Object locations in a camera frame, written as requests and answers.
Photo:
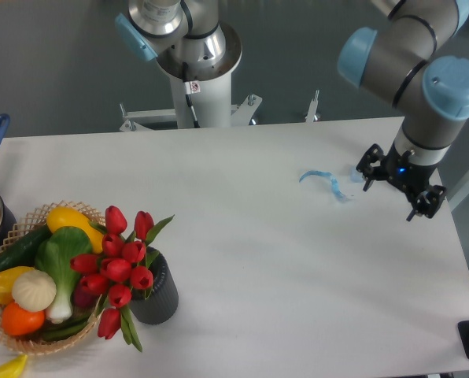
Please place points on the yellow bell pepper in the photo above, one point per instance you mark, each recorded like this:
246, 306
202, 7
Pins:
7, 280

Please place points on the red tulip bouquet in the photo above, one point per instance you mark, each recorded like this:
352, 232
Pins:
120, 271

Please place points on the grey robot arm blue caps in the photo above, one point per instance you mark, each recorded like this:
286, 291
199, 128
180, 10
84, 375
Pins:
398, 65

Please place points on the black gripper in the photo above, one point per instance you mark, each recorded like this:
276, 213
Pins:
408, 168

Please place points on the orange tomato fruit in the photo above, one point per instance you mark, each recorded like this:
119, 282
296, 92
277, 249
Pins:
17, 321

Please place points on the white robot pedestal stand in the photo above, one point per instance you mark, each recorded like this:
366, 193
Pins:
197, 104

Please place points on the dark grey ribbed vase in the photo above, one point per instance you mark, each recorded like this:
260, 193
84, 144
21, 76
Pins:
163, 300

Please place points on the purple eggplant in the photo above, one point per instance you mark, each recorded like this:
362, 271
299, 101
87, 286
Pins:
83, 300

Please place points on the white steamed bun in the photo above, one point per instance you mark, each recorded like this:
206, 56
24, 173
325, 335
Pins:
34, 290

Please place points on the woven wicker basket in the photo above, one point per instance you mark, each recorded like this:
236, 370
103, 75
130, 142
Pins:
84, 319

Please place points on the blue plastic tape strip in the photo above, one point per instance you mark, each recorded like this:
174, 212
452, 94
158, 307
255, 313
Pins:
334, 184

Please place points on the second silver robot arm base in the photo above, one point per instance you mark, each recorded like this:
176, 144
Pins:
186, 38

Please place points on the green cucumber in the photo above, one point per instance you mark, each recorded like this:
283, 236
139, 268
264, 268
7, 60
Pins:
23, 251

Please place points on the green bok choy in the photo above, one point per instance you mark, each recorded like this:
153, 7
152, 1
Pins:
53, 258

